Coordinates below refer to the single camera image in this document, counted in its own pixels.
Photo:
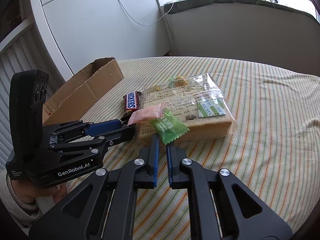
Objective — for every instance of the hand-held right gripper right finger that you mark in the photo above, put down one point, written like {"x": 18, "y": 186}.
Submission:
{"x": 172, "y": 165}

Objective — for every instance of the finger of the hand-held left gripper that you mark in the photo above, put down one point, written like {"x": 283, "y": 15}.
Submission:
{"x": 117, "y": 136}
{"x": 105, "y": 126}

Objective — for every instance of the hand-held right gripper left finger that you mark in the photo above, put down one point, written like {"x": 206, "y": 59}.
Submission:
{"x": 153, "y": 160}

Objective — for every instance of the green candy packet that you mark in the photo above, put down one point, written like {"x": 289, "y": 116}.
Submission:
{"x": 168, "y": 127}

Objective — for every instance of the brown chocolate bar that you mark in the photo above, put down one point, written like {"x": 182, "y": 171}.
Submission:
{"x": 132, "y": 102}

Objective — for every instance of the pink candy packet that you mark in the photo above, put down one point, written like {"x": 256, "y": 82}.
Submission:
{"x": 147, "y": 113}

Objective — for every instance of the brown cardboard box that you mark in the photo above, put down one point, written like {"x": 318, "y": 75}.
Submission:
{"x": 95, "y": 85}

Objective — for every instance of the clear bag of sliced bread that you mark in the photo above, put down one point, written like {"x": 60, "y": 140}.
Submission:
{"x": 200, "y": 127}

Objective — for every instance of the small green candy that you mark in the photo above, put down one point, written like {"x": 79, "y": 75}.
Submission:
{"x": 172, "y": 80}

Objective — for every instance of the round yellow candy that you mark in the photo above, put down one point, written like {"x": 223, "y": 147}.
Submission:
{"x": 180, "y": 81}

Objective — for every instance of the person's left hand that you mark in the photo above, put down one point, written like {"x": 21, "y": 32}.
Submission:
{"x": 50, "y": 192}

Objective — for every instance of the white slatted radiator cover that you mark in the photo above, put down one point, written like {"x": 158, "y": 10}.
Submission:
{"x": 17, "y": 55}

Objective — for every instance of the white cabinet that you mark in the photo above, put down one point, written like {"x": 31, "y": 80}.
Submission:
{"x": 100, "y": 30}

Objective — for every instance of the grey windowsill cover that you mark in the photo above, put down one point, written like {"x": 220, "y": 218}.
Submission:
{"x": 225, "y": 2}

